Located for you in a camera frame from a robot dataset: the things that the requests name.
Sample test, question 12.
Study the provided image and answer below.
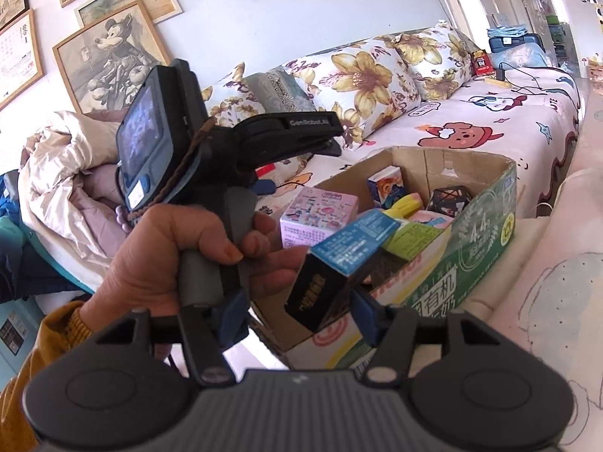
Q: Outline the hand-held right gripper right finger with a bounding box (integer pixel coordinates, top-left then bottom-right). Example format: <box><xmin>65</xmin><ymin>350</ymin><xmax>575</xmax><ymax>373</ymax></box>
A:
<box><xmin>351</xmin><ymin>287</ymin><xmax>508</xmax><ymax>385</ymax></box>

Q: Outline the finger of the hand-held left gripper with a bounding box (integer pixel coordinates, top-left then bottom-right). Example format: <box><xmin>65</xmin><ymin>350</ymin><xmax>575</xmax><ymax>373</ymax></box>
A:
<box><xmin>252</xmin><ymin>176</ymin><xmax>281</xmax><ymax>197</ymax></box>
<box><xmin>301</xmin><ymin>142</ymin><xmax>343</xmax><ymax>159</ymax></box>

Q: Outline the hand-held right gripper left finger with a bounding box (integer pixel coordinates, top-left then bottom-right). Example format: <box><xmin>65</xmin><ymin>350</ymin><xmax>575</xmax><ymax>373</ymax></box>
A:
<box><xmin>95</xmin><ymin>287</ymin><xmax>251</xmax><ymax>387</ymax></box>

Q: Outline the blue and black box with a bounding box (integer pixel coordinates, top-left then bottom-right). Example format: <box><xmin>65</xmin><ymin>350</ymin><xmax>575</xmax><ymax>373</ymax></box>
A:
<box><xmin>284</xmin><ymin>209</ymin><xmax>406</xmax><ymax>333</ymax></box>

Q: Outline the large pink toy box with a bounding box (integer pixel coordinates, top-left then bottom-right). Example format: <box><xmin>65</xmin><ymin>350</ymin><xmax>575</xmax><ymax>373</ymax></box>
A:
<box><xmin>279</xmin><ymin>186</ymin><xmax>360</xmax><ymax>250</ymax></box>

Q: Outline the green cardboard box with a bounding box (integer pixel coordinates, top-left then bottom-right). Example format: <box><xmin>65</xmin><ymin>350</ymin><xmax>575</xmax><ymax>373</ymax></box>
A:
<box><xmin>249</xmin><ymin>146</ymin><xmax>519</xmax><ymax>370</ymax></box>

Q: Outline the bear print tissue pack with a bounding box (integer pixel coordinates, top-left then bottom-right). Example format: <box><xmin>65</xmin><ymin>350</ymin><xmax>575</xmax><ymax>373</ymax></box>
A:
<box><xmin>366</xmin><ymin>166</ymin><xmax>408</xmax><ymax>210</ymax></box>

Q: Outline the light green box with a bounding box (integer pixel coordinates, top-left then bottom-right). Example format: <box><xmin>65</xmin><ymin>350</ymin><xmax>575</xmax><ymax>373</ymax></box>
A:
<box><xmin>381</xmin><ymin>220</ymin><xmax>450</xmax><ymax>262</ymax></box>

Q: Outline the pink and blue carton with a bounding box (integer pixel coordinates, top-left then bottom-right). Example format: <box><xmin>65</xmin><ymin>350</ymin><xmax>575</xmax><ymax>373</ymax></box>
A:
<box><xmin>407</xmin><ymin>211</ymin><xmax>455</xmax><ymax>231</ymax></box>

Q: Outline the dark patterned cube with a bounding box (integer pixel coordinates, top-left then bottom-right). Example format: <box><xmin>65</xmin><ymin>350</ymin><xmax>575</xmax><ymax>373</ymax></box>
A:
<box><xmin>426</xmin><ymin>186</ymin><xmax>472</xmax><ymax>217</ymax></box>

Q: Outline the person's left forearm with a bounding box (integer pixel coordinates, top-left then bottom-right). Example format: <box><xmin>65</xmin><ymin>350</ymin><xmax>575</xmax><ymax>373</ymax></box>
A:
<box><xmin>0</xmin><ymin>301</ymin><xmax>97</xmax><ymax>452</ymax></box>

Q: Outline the person's left hand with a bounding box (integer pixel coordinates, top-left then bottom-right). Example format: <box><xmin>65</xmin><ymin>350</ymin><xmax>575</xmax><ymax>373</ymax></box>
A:
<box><xmin>80</xmin><ymin>205</ymin><xmax>312</xmax><ymax>335</ymax></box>

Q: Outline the floral cushion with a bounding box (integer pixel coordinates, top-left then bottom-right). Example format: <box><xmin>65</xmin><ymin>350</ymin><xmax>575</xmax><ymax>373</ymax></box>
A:
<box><xmin>202</xmin><ymin>61</ymin><xmax>265</xmax><ymax>128</ymax></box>
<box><xmin>391</xmin><ymin>21</ymin><xmax>474</xmax><ymax>102</ymax></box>
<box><xmin>283</xmin><ymin>35</ymin><xmax>422</xmax><ymax>151</ymax></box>

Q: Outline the grey green cushion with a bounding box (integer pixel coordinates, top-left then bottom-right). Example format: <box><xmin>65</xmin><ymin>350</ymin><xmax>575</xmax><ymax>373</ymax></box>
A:
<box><xmin>245</xmin><ymin>68</ymin><xmax>316</xmax><ymax>116</ymax></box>

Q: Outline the beige quilt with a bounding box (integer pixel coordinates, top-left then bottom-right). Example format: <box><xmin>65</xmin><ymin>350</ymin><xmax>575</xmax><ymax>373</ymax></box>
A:
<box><xmin>19</xmin><ymin>110</ymin><xmax>142</xmax><ymax>288</ymax></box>

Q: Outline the framed cartoon mouse picture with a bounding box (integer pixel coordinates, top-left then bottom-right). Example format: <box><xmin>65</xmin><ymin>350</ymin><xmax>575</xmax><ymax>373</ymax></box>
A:
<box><xmin>52</xmin><ymin>0</ymin><xmax>173</xmax><ymax>114</ymax></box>

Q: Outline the sofa with cartoon cover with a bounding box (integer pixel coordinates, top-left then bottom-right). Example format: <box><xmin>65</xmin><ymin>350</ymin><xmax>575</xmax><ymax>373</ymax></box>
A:
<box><xmin>202</xmin><ymin>19</ymin><xmax>581</xmax><ymax>227</ymax></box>

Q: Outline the small red box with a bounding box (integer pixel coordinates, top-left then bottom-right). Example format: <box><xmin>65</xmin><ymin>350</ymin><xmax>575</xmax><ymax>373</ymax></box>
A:
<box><xmin>471</xmin><ymin>49</ymin><xmax>493</xmax><ymax>76</ymax></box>

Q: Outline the dark blue case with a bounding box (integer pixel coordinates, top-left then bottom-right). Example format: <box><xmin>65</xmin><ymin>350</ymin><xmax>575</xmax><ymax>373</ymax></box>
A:
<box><xmin>487</xmin><ymin>23</ymin><xmax>542</xmax><ymax>55</ymax></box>

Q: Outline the light blue bag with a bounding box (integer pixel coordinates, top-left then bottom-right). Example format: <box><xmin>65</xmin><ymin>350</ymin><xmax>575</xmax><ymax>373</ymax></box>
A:
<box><xmin>509</xmin><ymin>42</ymin><xmax>562</xmax><ymax>69</ymax></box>

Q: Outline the wall calendar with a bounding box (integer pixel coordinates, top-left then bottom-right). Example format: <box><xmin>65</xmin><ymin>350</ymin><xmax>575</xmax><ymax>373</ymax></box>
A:
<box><xmin>0</xmin><ymin>9</ymin><xmax>45</xmax><ymax>111</ymax></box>

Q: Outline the black cable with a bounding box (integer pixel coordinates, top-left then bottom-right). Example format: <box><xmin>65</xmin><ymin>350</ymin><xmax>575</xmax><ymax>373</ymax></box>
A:
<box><xmin>499</xmin><ymin>61</ymin><xmax>578</xmax><ymax>92</ymax></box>

